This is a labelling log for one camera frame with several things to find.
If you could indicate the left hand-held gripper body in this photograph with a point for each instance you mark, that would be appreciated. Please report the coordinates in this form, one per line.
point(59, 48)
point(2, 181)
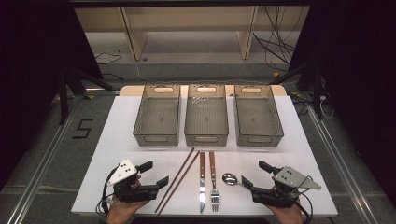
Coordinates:
point(134, 191)

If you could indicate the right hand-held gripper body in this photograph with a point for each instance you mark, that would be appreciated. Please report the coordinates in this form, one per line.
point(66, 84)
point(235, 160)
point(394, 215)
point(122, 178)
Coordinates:
point(274, 196)

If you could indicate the metal spoon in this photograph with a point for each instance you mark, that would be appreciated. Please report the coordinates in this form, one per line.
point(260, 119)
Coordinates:
point(229, 179)

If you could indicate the grey translucent plastic bin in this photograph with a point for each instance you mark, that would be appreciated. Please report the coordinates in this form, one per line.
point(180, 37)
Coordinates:
point(157, 119)
point(206, 119)
point(257, 119)

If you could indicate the person's left hand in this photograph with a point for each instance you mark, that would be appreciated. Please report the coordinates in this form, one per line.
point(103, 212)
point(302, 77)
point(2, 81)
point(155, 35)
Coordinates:
point(123, 212)

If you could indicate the person's right hand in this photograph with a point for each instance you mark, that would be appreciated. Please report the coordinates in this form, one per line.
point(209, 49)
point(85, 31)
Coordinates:
point(288, 215)

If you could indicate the black metal stand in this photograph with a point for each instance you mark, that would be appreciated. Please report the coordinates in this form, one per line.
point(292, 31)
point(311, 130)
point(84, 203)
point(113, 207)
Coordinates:
point(317, 87)
point(63, 93)

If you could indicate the black curtain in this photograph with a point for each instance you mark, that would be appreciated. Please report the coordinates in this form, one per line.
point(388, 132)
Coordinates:
point(31, 77)
point(358, 77)

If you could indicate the light wooden desk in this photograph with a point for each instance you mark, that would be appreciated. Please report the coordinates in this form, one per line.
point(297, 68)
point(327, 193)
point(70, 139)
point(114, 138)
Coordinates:
point(186, 18)

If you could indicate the aluminium floor rail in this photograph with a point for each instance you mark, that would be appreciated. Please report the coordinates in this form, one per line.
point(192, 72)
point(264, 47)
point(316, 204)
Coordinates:
point(40, 168)
point(339, 161)

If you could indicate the black overhead frame bar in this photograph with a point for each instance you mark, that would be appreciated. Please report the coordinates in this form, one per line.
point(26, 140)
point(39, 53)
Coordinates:
point(186, 3)

